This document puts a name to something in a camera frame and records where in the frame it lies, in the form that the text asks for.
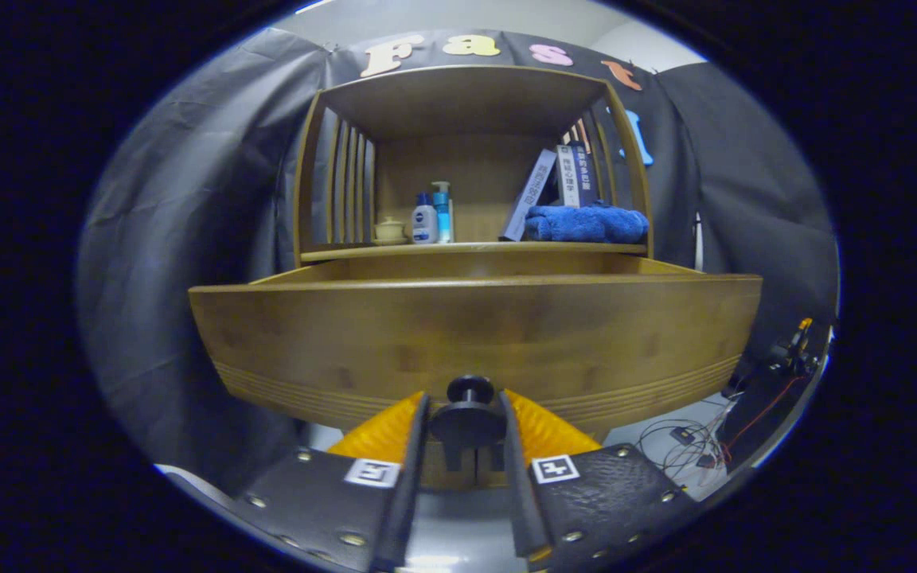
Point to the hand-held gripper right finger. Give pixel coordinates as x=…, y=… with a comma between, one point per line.
x=518, y=477

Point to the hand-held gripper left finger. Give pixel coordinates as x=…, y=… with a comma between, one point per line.
x=411, y=477

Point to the black drawer knob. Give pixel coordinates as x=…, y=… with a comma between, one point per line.
x=466, y=422

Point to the wooden drawer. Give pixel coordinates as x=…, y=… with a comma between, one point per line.
x=466, y=326

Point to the wooden cabinet door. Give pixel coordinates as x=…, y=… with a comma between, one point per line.
x=436, y=476
x=484, y=477

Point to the wooden countertop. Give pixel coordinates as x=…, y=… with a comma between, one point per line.
x=474, y=248

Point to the wooden cabinet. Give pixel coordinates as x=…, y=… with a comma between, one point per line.
x=466, y=99

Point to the beige lidded teacup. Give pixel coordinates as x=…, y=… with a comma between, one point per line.
x=389, y=231

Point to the white lotion bottle blue cap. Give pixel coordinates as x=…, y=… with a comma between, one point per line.
x=424, y=224

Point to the folded blue towel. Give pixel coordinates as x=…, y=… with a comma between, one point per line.
x=586, y=224

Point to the black device with orange part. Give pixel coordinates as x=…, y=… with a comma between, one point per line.
x=769, y=398

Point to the blue pump bottle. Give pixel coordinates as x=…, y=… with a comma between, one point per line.
x=442, y=215

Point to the grey leaning book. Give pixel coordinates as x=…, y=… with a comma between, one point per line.
x=530, y=195

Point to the dark blue spine book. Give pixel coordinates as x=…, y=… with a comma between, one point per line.
x=586, y=175

